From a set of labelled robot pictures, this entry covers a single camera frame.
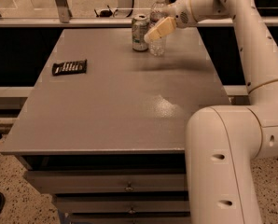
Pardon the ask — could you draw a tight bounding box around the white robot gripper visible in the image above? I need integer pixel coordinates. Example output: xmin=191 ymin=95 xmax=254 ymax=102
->
xmin=144 ymin=0 xmax=195 ymax=43

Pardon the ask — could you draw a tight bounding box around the clear plastic water bottle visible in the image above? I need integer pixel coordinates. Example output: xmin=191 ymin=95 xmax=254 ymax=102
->
xmin=149 ymin=0 xmax=167 ymax=56

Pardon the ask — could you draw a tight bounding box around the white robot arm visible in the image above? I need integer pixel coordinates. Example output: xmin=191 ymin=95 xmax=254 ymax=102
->
xmin=145 ymin=0 xmax=278 ymax=224

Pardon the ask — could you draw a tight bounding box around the green 7up soda can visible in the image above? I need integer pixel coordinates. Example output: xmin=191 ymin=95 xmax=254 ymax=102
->
xmin=132 ymin=14 xmax=149 ymax=51

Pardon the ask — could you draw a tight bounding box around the black object behind glass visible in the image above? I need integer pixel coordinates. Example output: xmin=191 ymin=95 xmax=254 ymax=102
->
xmin=94 ymin=7 xmax=117 ymax=18

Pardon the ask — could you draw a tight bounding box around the dark snack bar wrapper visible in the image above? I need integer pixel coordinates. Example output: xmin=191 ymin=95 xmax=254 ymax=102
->
xmin=52 ymin=60 xmax=87 ymax=76

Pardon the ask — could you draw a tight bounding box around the grey drawer cabinet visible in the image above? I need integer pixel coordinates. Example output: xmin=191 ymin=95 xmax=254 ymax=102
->
xmin=2 ymin=28 xmax=242 ymax=224

